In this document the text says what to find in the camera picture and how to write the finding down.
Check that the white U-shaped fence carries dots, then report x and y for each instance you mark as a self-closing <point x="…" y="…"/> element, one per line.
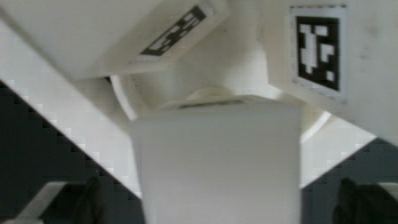
<point x="79" y="107"/>

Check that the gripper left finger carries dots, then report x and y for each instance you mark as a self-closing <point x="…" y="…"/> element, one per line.
<point x="68" y="203"/>

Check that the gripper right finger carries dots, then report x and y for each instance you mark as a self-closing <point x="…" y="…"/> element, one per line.
<point x="367" y="203"/>

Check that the white stool leg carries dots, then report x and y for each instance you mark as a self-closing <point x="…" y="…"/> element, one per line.
<point x="218" y="151"/>
<point x="331" y="45"/>
<point x="115" y="37"/>

